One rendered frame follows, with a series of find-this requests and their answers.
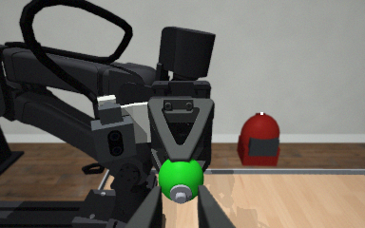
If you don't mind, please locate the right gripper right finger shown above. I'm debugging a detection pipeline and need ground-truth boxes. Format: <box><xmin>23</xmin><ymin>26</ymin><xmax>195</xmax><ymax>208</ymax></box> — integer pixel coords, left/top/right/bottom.
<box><xmin>198</xmin><ymin>185</ymin><xmax>236</xmax><ymax>228</ymax></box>

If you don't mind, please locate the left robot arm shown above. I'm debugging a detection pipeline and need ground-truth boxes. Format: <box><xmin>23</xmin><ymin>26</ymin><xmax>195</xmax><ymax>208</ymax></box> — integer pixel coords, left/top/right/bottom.
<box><xmin>0</xmin><ymin>27</ymin><xmax>216</xmax><ymax>228</ymax></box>

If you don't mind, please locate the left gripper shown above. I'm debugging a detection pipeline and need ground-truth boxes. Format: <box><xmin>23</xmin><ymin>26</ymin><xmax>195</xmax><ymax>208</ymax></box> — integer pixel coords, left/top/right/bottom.
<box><xmin>121</xmin><ymin>81</ymin><xmax>215</xmax><ymax>173</ymax></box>

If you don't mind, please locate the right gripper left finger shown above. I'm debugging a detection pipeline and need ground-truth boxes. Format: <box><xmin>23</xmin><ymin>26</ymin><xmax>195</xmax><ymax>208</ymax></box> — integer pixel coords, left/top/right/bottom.
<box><xmin>125</xmin><ymin>186</ymin><xmax>163</xmax><ymax>228</ymax></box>

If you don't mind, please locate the grey table edge frame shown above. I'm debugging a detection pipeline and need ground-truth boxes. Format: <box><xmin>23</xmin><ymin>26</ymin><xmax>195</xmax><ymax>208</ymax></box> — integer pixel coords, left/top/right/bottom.
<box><xmin>98</xmin><ymin>169</ymin><xmax>365</xmax><ymax>189</ymax></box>

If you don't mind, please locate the green ball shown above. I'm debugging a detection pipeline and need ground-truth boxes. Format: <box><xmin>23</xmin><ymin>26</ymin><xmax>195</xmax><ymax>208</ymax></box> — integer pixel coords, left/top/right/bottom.
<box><xmin>158</xmin><ymin>158</ymin><xmax>204</xmax><ymax>200</ymax></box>

